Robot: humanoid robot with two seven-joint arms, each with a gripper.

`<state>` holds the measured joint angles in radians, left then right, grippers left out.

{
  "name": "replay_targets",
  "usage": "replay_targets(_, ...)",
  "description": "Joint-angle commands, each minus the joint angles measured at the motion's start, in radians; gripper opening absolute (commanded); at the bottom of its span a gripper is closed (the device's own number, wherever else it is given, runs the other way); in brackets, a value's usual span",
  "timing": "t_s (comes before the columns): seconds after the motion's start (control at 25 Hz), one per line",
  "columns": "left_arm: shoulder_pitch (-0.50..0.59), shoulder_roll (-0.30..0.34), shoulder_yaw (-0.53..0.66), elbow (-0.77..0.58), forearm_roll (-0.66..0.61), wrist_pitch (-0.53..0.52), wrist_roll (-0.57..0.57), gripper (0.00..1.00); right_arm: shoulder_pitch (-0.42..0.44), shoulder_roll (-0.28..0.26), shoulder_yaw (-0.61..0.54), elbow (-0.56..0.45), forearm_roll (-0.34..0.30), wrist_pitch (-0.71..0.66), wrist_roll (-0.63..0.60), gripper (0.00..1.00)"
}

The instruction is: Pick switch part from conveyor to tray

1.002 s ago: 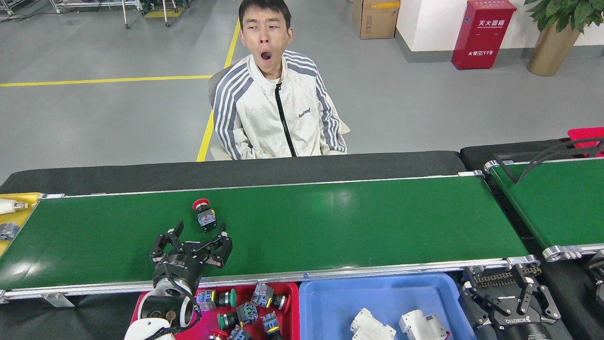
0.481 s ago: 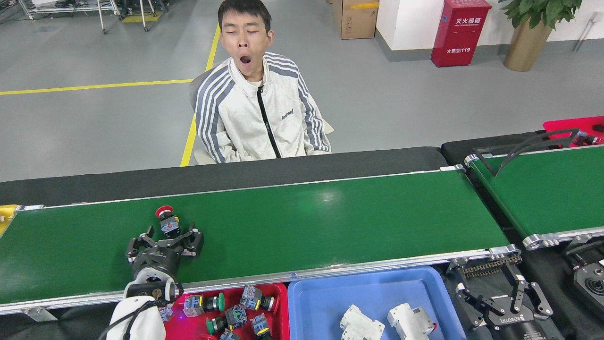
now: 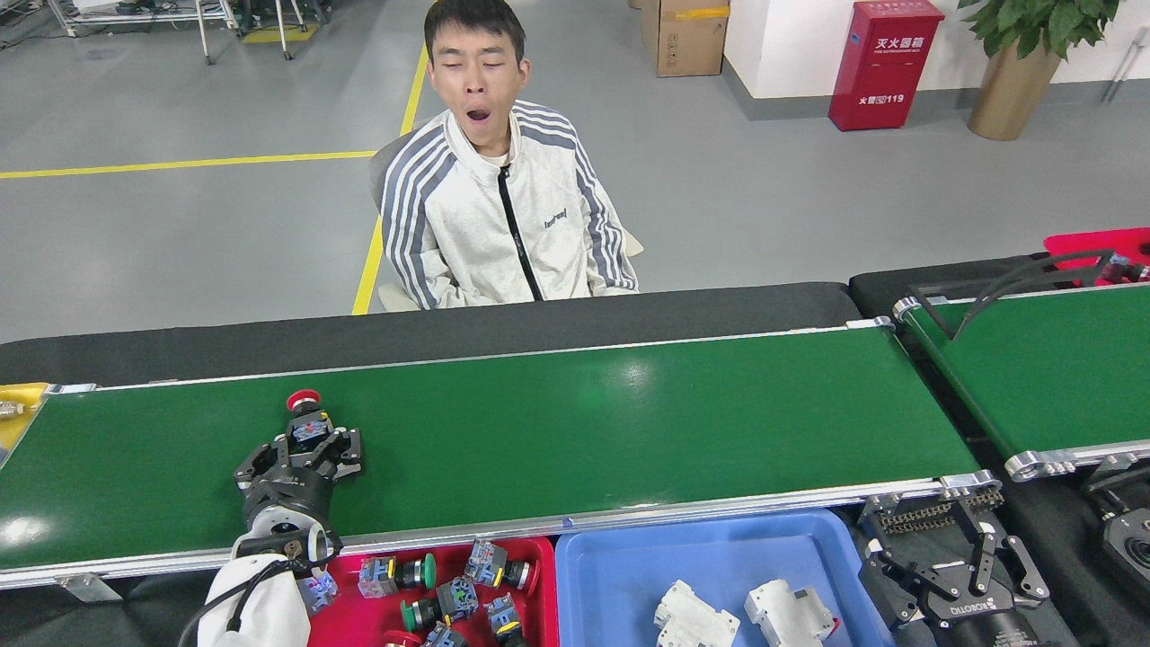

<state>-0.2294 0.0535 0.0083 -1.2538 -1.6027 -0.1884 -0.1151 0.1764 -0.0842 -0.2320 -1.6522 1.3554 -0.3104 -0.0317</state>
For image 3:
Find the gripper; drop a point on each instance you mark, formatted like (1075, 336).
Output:
(988, 629)
(287, 492)

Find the white circuit breaker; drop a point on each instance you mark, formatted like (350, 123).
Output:
(696, 620)
(791, 611)

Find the black conveyor motor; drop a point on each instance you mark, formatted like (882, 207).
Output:
(1127, 539)

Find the red plastic tray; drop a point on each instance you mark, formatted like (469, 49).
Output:
(1078, 243)
(355, 624)

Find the green belt conveyor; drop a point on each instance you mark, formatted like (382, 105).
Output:
(584, 431)
(1060, 377)

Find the yellow plastic tray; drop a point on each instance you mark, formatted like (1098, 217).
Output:
(11, 431)

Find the blue plastic tray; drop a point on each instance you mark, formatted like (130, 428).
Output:
(611, 584)

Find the person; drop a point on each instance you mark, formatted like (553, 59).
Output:
(467, 234)

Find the white light bulb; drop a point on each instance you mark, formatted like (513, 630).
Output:
(9, 410)

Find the yellow floor plate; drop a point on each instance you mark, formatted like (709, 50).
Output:
(280, 33)

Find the white metal stand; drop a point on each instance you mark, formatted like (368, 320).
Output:
(135, 13)

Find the potted plant in gold pot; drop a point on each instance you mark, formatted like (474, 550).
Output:
(1011, 94)

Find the red fire extinguisher cabinet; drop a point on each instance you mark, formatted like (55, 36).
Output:
(885, 72)

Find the brown cardboard box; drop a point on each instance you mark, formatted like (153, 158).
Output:
(687, 40)

